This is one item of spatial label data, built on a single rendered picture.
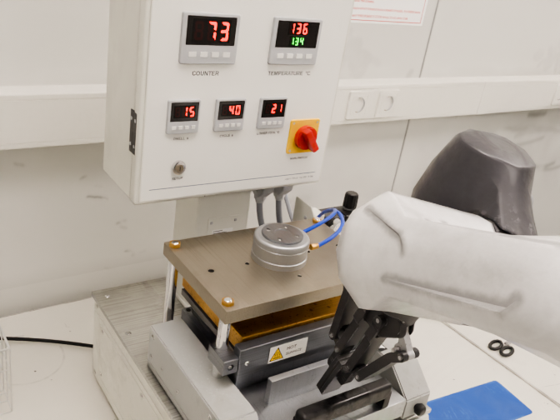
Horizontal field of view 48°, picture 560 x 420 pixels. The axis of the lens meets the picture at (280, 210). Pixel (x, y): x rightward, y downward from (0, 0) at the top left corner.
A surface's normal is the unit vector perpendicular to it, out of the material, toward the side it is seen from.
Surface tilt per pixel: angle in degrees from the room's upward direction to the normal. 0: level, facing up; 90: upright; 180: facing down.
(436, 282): 80
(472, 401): 0
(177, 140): 90
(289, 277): 0
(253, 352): 90
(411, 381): 41
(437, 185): 85
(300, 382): 90
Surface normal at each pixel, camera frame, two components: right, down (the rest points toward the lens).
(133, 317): 0.15, -0.90
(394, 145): 0.58, 0.42
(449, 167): -0.86, -0.17
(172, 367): -0.82, 0.12
